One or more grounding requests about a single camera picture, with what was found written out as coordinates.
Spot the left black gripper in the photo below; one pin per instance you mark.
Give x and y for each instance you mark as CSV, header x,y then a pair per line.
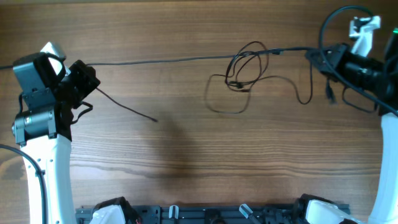
x,y
85,73

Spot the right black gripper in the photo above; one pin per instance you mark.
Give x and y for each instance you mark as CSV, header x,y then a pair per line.
x,y
337,55

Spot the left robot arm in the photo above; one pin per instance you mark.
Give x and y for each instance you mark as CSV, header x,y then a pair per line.
x,y
43,131

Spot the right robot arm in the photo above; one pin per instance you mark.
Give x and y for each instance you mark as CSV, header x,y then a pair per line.
x,y
381,80

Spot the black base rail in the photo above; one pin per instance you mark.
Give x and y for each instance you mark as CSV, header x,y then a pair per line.
x,y
268,214

